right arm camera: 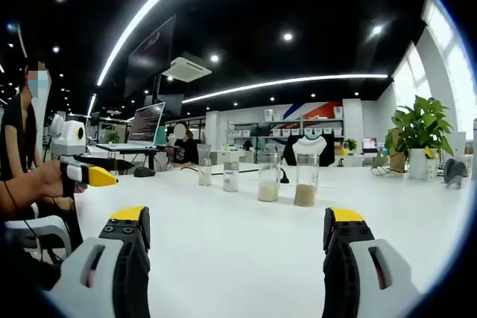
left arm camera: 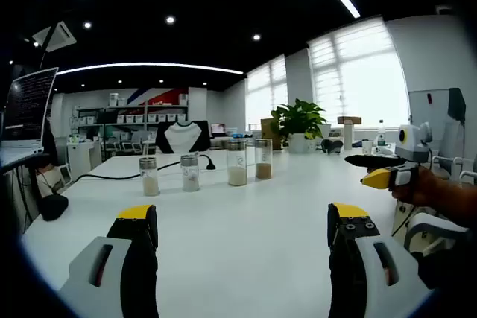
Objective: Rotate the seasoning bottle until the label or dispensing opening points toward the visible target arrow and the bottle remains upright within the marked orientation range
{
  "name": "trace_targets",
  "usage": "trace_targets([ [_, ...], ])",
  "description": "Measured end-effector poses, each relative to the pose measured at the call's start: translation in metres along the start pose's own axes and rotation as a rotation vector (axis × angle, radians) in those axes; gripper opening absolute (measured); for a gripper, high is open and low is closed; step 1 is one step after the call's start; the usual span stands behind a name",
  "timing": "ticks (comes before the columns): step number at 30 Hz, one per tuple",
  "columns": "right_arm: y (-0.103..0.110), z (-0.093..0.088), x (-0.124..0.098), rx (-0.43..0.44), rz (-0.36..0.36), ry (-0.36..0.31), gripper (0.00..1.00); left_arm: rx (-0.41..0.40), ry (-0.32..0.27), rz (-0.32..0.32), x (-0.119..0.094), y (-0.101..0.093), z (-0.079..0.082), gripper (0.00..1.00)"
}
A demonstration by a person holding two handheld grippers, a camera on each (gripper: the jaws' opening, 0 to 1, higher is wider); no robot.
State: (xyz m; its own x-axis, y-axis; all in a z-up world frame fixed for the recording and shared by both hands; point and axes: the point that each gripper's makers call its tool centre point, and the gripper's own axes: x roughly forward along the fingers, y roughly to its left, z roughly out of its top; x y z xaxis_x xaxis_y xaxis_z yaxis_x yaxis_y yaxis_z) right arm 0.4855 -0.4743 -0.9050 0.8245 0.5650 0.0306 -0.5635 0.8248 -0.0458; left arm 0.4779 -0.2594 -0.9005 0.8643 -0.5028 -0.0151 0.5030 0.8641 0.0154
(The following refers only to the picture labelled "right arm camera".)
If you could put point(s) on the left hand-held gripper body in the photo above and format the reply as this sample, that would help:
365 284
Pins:
69 139

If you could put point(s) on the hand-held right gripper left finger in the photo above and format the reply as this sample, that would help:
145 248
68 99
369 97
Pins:
126 266

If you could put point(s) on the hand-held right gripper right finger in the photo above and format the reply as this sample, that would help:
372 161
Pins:
343 269

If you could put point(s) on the seasoning bottle brown powder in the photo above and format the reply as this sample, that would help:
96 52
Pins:
305 195

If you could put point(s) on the seasoning bottle off-white grains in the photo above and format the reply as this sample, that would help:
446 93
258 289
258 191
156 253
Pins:
204 178

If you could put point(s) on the seasoning bottle cream powder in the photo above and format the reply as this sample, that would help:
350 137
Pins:
269 191

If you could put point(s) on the short seasoning bottle white powder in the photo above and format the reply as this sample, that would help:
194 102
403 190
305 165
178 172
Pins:
231 184

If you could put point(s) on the person's left hand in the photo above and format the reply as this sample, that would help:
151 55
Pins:
52 182

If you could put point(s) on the small black rounded device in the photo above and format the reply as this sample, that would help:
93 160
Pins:
144 173

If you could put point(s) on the silver laptop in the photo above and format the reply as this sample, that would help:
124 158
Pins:
147 124

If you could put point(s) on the white ceiling light strip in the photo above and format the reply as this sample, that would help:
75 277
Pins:
354 76
103 75

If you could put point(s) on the white office chair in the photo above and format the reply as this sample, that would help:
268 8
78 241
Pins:
44 226

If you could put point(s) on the black display screen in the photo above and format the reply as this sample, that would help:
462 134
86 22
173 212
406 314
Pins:
149 53

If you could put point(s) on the ceiling air conditioner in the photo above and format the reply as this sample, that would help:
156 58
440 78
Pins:
186 68

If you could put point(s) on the brown paper bag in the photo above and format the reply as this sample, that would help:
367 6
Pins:
397 158

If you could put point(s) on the small green plant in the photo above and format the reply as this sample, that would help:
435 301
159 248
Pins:
349 143

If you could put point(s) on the small monitor pink screen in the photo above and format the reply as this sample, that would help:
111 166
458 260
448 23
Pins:
369 143

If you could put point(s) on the small white cup yellow tag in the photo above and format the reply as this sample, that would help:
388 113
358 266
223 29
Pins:
432 169

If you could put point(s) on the grey rounded object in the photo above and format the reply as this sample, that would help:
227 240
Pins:
456 173

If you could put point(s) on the shelf of white storage boxes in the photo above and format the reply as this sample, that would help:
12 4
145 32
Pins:
283 132

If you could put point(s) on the green potted plant white pot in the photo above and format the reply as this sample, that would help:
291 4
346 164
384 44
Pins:
421 124

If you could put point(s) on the group of round ceiling spotlights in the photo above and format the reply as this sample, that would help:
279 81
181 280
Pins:
287 36

